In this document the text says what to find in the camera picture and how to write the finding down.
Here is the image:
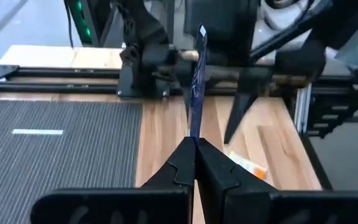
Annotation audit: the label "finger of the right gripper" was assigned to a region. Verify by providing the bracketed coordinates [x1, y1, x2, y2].
[183, 86, 195, 121]
[224, 70, 273, 144]

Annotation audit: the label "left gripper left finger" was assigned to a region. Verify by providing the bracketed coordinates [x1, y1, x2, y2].
[31, 136, 197, 224]

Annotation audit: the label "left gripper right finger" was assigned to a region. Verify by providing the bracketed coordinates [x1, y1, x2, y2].
[196, 138, 358, 224]

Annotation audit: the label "purple tea packet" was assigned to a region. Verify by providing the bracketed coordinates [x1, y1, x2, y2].
[188, 23, 209, 144]

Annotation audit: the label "white orange tea packet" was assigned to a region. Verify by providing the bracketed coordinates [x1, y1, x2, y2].
[228, 151, 269, 180]

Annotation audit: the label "dark ribbed mat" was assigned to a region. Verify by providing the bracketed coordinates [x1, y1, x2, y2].
[0, 99, 144, 224]

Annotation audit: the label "black box green lights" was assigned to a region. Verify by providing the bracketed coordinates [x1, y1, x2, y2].
[63, 0, 101, 47]

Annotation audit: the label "white strip label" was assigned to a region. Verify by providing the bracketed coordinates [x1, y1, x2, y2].
[12, 128, 64, 136]

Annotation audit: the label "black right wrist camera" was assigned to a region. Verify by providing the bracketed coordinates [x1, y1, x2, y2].
[185, 0, 260, 65]

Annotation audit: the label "black aluminium table frame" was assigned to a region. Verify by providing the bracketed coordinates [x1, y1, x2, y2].
[0, 63, 358, 192]

